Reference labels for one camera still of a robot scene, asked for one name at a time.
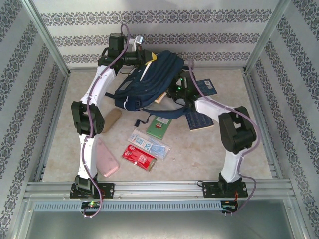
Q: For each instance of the blue notebook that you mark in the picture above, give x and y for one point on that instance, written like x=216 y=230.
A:
x=199 y=120
x=209 y=88

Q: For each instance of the navy blue backpack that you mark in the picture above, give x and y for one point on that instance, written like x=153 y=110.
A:
x=149 y=82

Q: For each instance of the green notebook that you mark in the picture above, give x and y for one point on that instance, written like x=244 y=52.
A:
x=159 y=127

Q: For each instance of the clear ruler set package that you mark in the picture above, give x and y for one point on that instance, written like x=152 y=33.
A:
x=144 y=143

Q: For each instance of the pink pencil case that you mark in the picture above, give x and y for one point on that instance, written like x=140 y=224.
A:
x=107 y=159

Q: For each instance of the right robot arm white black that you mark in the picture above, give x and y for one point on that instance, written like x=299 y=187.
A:
x=230 y=164

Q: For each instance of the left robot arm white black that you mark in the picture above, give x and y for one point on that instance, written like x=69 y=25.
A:
x=87 y=154

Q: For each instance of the red packaged item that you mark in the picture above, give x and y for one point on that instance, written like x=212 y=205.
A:
x=138 y=157

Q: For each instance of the grey metal sheet panel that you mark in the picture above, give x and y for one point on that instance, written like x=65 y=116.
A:
x=159 y=226

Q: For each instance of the aluminium table end rail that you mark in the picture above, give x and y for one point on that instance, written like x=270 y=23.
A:
x=219 y=69

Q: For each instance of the aluminium table side rail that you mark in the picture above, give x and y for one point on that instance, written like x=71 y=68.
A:
x=256 y=104
x=56 y=119

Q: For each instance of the aluminium frame post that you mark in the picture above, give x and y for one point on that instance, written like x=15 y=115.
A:
x=266 y=37
x=47 y=37

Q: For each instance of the aluminium mounting rail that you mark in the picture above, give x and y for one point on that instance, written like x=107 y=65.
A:
x=159 y=189

